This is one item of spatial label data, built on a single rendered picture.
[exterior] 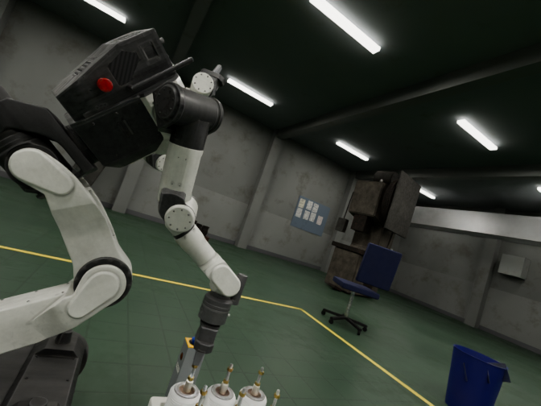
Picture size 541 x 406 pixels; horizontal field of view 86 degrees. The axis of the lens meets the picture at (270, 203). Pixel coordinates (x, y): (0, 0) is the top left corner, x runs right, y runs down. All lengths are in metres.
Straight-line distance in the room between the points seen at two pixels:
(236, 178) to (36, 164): 7.94
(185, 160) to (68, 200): 0.32
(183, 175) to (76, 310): 0.45
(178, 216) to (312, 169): 9.28
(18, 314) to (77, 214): 0.29
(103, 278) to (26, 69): 7.98
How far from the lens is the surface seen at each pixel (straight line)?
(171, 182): 0.79
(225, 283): 0.88
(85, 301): 0.93
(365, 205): 7.08
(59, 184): 0.90
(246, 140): 8.90
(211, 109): 0.78
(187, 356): 1.17
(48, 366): 1.19
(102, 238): 0.93
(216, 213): 8.55
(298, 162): 9.67
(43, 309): 1.00
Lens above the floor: 0.79
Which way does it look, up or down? 5 degrees up
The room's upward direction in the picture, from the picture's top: 19 degrees clockwise
